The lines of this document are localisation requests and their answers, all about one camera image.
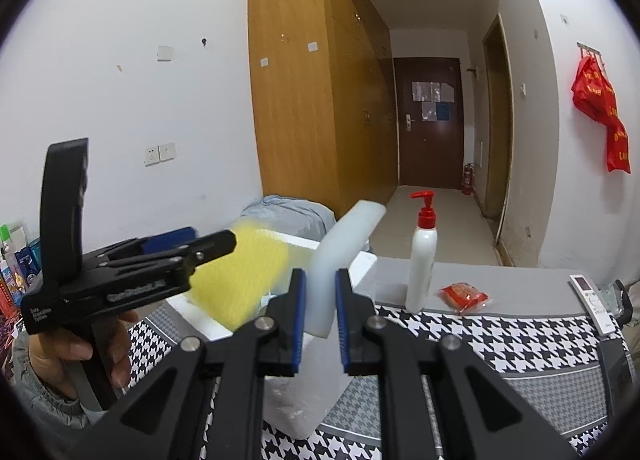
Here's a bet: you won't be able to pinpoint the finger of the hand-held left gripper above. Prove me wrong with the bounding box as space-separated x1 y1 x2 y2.
100 226 198 261
107 230 237 287

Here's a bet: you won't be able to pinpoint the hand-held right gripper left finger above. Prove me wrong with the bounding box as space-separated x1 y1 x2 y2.
67 267 307 460

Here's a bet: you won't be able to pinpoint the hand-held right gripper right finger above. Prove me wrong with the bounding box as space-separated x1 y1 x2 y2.
335 267 581 460

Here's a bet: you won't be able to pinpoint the yellow foam net sleeve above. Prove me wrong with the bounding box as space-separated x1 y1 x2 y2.
190 220 291 333

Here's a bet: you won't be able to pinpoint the white foam box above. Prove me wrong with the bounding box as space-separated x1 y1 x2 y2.
167 233 377 441

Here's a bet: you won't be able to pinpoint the pale blue foam strip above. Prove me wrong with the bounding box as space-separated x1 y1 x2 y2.
305 199 387 340

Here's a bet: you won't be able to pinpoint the person's left forearm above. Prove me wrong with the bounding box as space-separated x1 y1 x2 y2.
10 330 96 426

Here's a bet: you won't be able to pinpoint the person's left hand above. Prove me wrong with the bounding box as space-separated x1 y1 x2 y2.
27 310 138 398

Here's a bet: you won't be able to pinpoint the pile of colourful packages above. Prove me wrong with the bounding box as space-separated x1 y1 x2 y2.
0 223 43 321

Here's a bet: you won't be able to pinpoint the grey blue cloth bundle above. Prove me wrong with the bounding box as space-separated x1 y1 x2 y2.
240 194 337 241

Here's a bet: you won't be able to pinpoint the white pump lotion bottle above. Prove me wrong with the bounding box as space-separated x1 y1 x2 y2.
405 190 438 313

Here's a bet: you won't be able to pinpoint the red snack packet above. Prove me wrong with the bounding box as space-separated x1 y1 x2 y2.
438 281 493 316

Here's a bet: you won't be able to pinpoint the wooden wardrobe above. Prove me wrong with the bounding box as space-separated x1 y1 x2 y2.
247 0 398 221

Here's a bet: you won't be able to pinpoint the houndstooth tablecloth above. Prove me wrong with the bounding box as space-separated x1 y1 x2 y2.
127 255 636 460

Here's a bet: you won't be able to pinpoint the dark brown entrance door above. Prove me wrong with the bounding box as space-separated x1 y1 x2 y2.
392 57 463 189

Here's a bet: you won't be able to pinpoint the wooden side door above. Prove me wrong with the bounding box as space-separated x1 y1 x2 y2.
481 13 515 236

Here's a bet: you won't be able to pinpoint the taped paper notices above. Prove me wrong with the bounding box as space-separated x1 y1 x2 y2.
411 81 456 122

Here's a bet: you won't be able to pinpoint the white remote control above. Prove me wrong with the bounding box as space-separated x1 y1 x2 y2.
569 274 617 337

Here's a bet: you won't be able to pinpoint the clear plastic container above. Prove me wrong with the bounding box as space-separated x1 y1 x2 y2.
600 279 633 326

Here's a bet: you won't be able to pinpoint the black smartphone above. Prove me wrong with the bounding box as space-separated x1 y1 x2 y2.
597 337 638 411

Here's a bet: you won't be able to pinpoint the red hanging bag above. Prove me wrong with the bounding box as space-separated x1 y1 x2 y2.
571 56 632 173

